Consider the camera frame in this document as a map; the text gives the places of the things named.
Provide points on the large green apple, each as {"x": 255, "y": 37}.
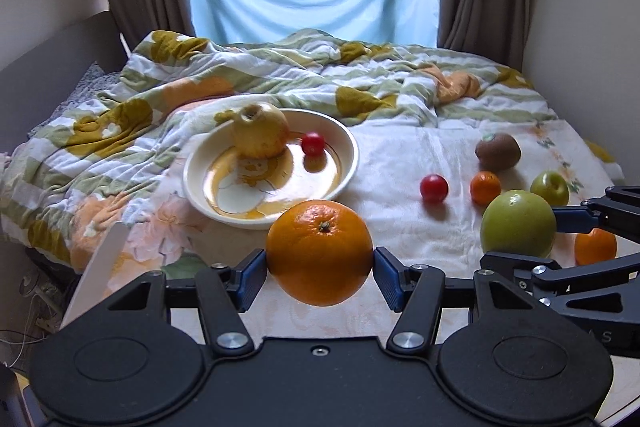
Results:
{"x": 517, "y": 223}

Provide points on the large orange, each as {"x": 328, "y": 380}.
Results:
{"x": 597, "y": 248}
{"x": 320, "y": 252}

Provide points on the small green apple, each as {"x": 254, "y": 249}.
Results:
{"x": 550, "y": 188}

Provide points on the pale floral bedsheet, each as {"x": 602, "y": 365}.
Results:
{"x": 400, "y": 147}

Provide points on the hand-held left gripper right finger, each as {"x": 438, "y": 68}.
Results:
{"x": 387, "y": 279}

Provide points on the small orange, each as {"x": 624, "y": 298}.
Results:
{"x": 485, "y": 188}

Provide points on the white flat board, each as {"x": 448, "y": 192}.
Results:
{"x": 100, "y": 267}

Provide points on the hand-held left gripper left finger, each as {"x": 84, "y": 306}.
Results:
{"x": 253, "y": 276}

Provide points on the brown kiwi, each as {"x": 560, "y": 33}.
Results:
{"x": 497, "y": 153}

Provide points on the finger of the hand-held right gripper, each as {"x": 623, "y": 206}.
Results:
{"x": 545, "y": 274}
{"x": 575, "y": 219}

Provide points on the grey bed headboard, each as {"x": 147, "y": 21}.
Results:
{"x": 55, "y": 57}

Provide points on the cream ceramic bowl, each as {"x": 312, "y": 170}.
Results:
{"x": 225, "y": 192}

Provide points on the floral striped blanket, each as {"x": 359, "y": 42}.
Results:
{"x": 150, "y": 127}

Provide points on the red cherry tomato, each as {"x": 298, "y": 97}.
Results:
{"x": 313, "y": 144}
{"x": 434, "y": 188}

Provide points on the blue patterned pillow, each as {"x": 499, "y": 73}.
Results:
{"x": 87, "y": 82}

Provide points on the yellow pomegranate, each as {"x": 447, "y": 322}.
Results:
{"x": 260, "y": 132}

